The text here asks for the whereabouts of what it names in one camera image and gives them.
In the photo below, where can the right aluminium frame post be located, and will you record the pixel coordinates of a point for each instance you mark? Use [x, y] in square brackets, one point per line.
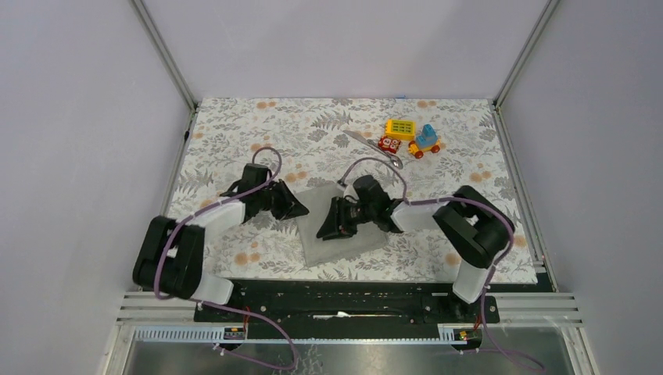
[523, 56]

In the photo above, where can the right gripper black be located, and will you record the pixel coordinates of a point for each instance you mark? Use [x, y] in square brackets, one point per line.
[338, 223]

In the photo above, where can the floral tablecloth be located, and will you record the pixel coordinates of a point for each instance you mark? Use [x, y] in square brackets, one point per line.
[311, 137]

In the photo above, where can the metal spoon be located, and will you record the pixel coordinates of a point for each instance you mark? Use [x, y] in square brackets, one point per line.
[394, 159]

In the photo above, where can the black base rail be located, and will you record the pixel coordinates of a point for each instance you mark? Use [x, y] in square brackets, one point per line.
[344, 310]

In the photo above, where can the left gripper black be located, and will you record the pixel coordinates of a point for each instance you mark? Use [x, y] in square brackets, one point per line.
[290, 206]

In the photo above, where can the white slotted cable duct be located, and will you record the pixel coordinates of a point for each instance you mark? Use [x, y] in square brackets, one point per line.
[231, 335]

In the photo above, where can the red toy block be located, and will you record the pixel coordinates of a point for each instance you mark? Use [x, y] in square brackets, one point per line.
[389, 144]

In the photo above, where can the aluminium frame post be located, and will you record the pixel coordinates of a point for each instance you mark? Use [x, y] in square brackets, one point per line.
[523, 56]
[145, 18]

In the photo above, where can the yellow toy brick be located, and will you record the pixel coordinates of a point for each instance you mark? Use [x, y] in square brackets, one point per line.
[403, 130]

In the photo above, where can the grey cloth napkin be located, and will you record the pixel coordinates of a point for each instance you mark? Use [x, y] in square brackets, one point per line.
[317, 251]

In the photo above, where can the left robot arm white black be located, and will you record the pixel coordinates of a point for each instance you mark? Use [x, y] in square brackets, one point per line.
[170, 260]

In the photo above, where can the left aluminium frame post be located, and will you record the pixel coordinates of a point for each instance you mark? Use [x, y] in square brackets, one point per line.
[145, 18]

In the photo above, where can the blue yellow toy car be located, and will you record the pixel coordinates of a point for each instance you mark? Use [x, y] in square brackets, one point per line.
[427, 141]

